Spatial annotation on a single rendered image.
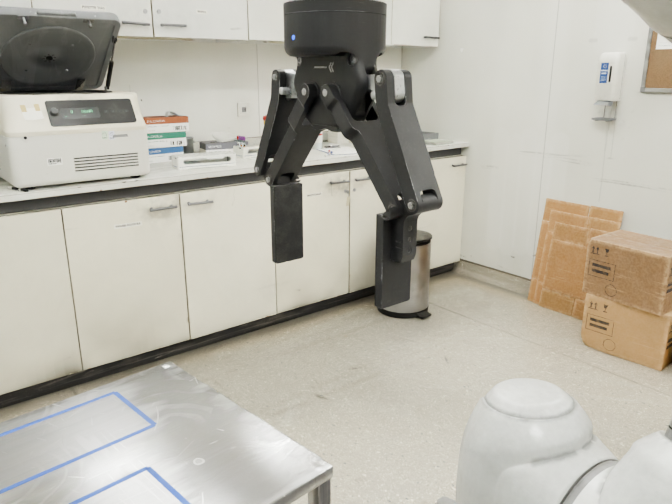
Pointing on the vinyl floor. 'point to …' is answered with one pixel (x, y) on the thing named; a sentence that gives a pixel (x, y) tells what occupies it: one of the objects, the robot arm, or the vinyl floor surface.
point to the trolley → (154, 449)
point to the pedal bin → (420, 274)
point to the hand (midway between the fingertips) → (334, 266)
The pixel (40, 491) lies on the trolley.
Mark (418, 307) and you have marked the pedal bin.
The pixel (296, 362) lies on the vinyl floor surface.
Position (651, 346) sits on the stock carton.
